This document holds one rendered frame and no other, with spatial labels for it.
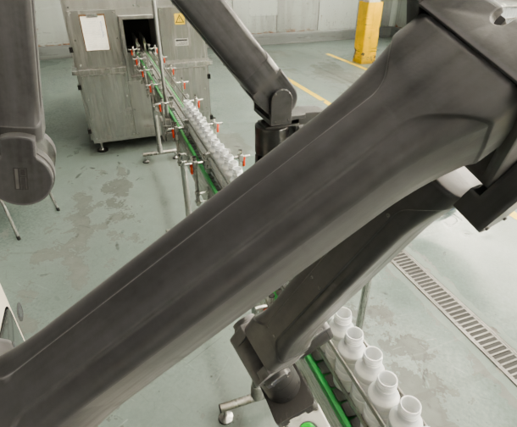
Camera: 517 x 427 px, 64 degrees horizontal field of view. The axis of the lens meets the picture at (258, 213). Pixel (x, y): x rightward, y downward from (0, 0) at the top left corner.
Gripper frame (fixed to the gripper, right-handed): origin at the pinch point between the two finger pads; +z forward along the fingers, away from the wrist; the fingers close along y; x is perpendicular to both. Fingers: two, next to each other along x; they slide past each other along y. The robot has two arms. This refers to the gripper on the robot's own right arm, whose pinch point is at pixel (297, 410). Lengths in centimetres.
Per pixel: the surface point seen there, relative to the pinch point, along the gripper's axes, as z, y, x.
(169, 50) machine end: 35, 414, -35
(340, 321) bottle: 9.0, 17.4, -16.0
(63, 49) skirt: 71, 961, 125
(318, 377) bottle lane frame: 22.4, 16.4, -6.3
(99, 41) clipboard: 1, 413, 22
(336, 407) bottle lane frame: 22.3, 8.2, -6.5
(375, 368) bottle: 10.5, 5.2, -16.5
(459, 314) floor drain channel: 165, 89, -103
